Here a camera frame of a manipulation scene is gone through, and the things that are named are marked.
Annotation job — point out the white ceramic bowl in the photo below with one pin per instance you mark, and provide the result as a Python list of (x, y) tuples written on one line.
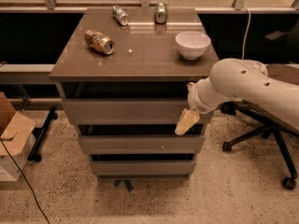
[(191, 44)]

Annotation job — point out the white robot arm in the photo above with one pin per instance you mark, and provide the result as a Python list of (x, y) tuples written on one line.
[(248, 80)]

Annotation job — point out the cardboard box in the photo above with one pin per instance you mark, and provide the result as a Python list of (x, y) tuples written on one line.
[(16, 132)]

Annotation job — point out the gold crushed can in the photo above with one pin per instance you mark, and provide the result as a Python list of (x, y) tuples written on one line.
[(98, 41)]

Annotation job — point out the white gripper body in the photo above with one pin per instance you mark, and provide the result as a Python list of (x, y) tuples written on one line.
[(195, 101)]

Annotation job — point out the grey top drawer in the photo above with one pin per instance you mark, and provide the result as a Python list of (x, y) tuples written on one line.
[(123, 111)]

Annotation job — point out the grey drawer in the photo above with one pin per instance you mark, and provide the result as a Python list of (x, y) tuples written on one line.
[(123, 111), (115, 168), (140, 144)]

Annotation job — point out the black office chair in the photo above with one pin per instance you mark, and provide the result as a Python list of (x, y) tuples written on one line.
[(270, 126)]

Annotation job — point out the grey bottom drawer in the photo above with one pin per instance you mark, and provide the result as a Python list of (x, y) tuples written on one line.
[(115, 168)]

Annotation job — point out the grey drawer cabinet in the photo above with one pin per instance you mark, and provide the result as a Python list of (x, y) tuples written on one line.
[(145, 64)]

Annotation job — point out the grey middle drawer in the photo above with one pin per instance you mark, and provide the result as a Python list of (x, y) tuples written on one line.
[(140, 144)]

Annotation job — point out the silver soda can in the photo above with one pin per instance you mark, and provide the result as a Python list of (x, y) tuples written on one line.
[(120, 15)]

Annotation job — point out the black metal stand foot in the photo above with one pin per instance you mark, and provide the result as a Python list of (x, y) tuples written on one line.
[(39, 133)]

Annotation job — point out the blue tape on floor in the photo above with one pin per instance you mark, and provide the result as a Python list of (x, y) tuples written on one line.
[(127, 183)]

